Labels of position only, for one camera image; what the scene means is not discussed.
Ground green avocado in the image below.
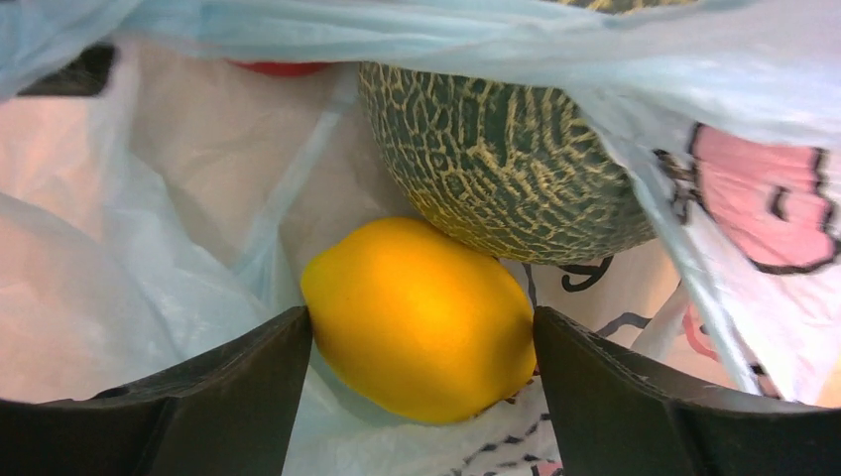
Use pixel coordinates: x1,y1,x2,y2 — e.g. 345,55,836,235
358,62,656,265

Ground yellow lemon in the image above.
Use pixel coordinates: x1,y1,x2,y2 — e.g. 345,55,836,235
300,217,536,424

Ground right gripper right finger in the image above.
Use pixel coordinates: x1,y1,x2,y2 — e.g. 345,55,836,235
534,306,840,476

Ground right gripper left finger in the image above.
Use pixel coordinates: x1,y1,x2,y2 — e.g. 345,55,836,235
1,306,311,476

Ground red apple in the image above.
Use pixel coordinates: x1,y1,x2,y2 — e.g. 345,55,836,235
229,60,330,77

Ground light blue plastic bag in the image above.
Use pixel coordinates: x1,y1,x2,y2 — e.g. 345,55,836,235
1,1,840,475

